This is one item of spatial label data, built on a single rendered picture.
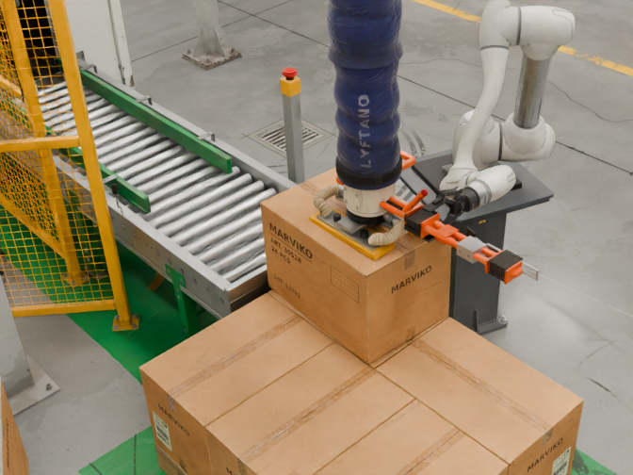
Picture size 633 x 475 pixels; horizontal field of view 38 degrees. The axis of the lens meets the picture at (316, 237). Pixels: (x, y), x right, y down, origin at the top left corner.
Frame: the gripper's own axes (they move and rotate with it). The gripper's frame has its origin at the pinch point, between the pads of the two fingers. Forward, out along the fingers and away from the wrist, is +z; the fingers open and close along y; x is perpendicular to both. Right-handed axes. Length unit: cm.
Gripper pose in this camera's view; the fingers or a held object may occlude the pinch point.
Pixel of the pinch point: (429, 222)
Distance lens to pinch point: 305.4
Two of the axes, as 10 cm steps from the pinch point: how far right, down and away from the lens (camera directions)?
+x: -6.7, -4.1, 6.2
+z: -7.4, 4.2, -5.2
